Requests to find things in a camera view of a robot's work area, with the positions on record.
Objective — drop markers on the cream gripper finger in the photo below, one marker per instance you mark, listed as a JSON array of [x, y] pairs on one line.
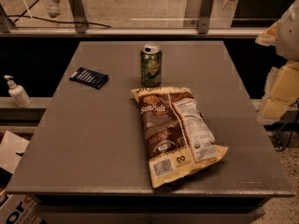
[[281, 90], [268, 37]]

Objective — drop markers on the green soda can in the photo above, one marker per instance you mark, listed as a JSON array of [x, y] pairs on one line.
[[151, 65]]

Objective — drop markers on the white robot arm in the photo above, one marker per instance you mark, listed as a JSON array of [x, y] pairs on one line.
[[287, 39]]

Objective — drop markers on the brown sea salt chip bag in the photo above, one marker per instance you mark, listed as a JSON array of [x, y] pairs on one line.
[[177, 139]]

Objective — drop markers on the dark blue snack packet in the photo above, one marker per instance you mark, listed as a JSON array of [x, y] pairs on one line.
[[89, 77]]

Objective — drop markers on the white pump lotion bottle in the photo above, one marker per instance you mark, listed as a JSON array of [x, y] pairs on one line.
[[17, 92]]

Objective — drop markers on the white cardboard box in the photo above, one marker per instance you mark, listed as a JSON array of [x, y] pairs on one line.
[[12, 147]]

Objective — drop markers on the white printed box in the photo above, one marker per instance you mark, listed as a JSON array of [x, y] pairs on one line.
[[18, 209]]

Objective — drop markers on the right metal bracket post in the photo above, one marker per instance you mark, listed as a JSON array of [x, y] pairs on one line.
[[204, 16]]

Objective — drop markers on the metal bracket post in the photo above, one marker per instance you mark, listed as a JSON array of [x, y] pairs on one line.
[[204, 16], [78, 16]]

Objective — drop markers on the left metal bracket post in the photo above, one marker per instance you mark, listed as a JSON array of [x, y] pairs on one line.
[[78, 16]]

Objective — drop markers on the metal window rail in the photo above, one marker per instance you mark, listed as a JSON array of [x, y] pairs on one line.
[[243, 32]]

